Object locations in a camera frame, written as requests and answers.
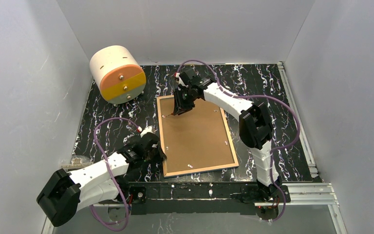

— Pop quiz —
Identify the small clear plastic piece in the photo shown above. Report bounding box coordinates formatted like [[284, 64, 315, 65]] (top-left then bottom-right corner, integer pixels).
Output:
[[60, 156, 94, 171]]

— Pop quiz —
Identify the black front mounting rail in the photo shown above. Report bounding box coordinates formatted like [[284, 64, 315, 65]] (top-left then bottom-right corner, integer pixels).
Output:
[[121, 182, 291, 215]]

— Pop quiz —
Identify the white cylindrical drawer box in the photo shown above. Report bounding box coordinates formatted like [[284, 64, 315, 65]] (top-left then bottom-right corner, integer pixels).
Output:
[[90, 45, 147, 105]]

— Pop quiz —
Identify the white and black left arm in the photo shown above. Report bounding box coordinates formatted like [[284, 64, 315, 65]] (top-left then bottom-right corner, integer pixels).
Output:
[[37, 132, 165, 227]]

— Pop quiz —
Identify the blue wooden picture frame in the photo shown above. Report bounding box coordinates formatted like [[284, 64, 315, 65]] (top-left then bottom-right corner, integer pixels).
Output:
[[156, 95, 240, 178]]

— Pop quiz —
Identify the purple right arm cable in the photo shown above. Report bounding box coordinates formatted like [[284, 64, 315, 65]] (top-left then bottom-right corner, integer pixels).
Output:
[[175, 60, 301, 223]]

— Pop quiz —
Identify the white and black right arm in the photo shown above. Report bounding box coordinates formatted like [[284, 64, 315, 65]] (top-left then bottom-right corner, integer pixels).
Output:
[[173, 69, 281, 197]]

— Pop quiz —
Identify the brown frame backing board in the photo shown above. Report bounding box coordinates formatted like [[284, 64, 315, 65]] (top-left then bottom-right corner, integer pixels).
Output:
[[159, 97, 236, 174]]

